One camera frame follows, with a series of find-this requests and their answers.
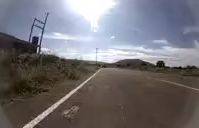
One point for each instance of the thin utility pole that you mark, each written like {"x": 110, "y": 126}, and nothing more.
{"x": 96, "y": 56}

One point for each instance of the distant hill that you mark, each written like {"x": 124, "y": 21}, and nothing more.
{"x": 131, "y": 62}

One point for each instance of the dark round tree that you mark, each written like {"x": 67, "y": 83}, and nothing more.
{"x": 160, "y": 63}

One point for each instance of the transformer pole frame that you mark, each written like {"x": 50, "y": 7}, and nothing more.
{"x": 39, "y": 31}

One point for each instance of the dark sloping wall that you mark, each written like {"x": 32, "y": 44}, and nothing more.
{"x": 7, "y": 41}

